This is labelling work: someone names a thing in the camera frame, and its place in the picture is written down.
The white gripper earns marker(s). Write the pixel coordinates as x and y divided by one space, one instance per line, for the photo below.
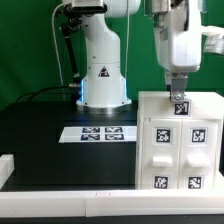
177 32

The white cabinet top block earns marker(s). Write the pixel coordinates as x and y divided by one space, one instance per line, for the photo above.
196 105

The white cabinet door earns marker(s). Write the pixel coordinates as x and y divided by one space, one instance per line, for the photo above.
160 154
197 154

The white cabinet box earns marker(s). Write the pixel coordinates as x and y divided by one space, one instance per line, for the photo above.
141 122

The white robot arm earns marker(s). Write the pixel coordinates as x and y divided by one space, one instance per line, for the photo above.
103 88

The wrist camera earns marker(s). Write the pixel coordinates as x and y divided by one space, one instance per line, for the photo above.
214 42

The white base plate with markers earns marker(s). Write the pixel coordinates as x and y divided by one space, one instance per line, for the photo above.
98 134

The white U-shaped boundary frame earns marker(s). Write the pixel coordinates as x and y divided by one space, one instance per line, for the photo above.
106 203

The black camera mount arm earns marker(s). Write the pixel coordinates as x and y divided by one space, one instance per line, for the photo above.
70 46

